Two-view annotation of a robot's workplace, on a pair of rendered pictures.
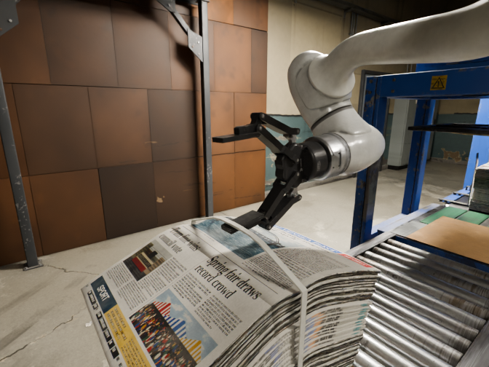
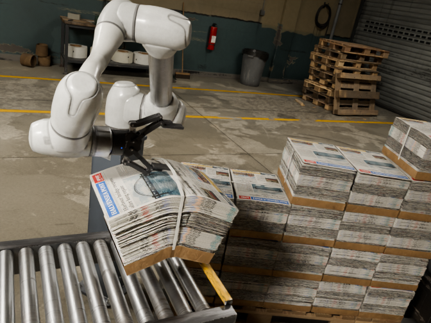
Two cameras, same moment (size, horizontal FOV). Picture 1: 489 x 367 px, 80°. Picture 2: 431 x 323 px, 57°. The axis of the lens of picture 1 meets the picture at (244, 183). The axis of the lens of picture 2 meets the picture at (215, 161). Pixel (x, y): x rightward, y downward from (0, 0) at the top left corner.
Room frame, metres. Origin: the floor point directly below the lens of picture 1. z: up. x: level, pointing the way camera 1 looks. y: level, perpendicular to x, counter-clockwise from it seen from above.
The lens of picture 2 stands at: (1.57, 0.32, 1.74)
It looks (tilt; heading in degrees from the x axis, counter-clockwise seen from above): 22 degrees down; 188
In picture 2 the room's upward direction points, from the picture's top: 11 degrees clockwise
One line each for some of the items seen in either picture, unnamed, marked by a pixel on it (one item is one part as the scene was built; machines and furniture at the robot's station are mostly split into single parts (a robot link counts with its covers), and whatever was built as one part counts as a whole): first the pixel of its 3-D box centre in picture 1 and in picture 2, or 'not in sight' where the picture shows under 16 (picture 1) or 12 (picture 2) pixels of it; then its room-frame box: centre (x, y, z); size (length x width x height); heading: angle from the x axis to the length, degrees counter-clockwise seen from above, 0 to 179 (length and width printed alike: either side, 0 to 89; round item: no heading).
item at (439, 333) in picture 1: (386, 306); not in sight; (0.81, -0.46, 0.77); 0.47 x 0.05 x 0.05; 38
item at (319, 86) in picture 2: not in sight; (342, 75); (-7.27, 1.41, 0.65); 1.33 x 0.94 x 1.30; 132
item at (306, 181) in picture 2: not in sight; (313, 173); (-0.51, 0.58, 0.95); 0.38 x 0.29 x 0.23; 14
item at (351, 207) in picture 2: not in sight; (358, 193); (-0.58, 0.86, 0.86); 0.38 x 0.29 x 0.04; 16
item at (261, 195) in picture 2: not in sight; (267, 249); (-0.47, 0.44, 0.42); 1.17 x 0.39 x 0.83; 105
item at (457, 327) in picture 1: (396, 298); not in sight; (0.85, -0.51, 0.77); 0.47 x 0.05 x 0.05; 38
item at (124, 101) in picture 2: not in sight; (124, 103); (-0.25, -0.44, 1.17); 0.18 x 0.16 x 0.22; 102
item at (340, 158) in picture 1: (321, 156); (100, 141); (0.58, -0.16, 1.30); 0.09 x 0.06 x 0.09; 37
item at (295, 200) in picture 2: not in sight; (308, 187); (-0.51, 0.57, 0.86); 0.38 x 0.29 x 0.04; 14
